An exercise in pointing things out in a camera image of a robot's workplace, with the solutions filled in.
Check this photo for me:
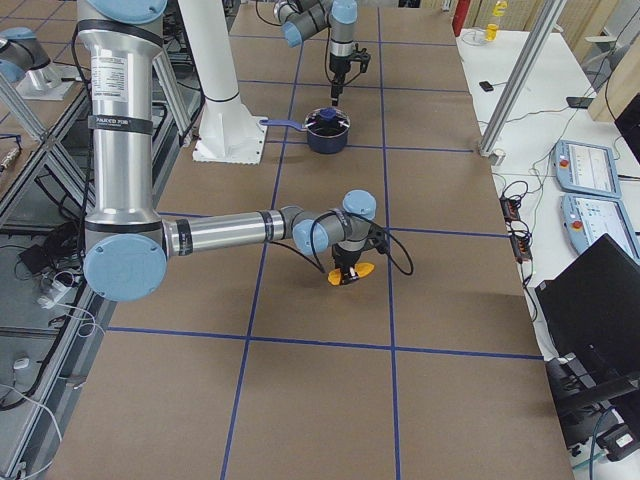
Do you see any white pedestal column base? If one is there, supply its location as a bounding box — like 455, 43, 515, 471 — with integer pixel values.
182, 1, 267, 165

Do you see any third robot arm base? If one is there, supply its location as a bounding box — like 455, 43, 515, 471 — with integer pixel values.
1, 27, 76, 101

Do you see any blue saucepan with handle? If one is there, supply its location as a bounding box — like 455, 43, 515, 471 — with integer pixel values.
259, 107, 351, 154

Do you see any upper teach pendant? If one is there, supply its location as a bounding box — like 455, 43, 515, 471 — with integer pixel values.
551, 139, 621, 199

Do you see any black phone on table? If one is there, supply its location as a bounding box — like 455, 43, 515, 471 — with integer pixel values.
479, 81, 494, 92

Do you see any lower teach pendant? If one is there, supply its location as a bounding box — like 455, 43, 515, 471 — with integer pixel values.
560, 193, 639, 261

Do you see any glass lid with blue knob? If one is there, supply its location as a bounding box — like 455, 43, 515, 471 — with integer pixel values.
303, 107, 351, 138

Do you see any teach pendant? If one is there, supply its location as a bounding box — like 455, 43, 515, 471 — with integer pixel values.
551, 139, 621, 199
560, 193, 639, 261

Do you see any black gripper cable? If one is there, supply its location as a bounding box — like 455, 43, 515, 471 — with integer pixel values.
309, 209, 416, 276

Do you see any yellow cup on table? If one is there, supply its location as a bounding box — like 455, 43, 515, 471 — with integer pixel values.
484, 23, 499, 42

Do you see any black power strip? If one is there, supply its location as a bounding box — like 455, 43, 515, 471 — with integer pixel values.
499, 196, 533, 264

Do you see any black laptop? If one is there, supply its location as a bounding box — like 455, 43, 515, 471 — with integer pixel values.
535, 234, 639, 372

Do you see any aluminium frame post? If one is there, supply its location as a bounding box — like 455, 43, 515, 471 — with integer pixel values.
478, 0, 567, 166

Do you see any yellow corn cob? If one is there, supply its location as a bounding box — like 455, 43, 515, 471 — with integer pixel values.
327, 262, 375, 286

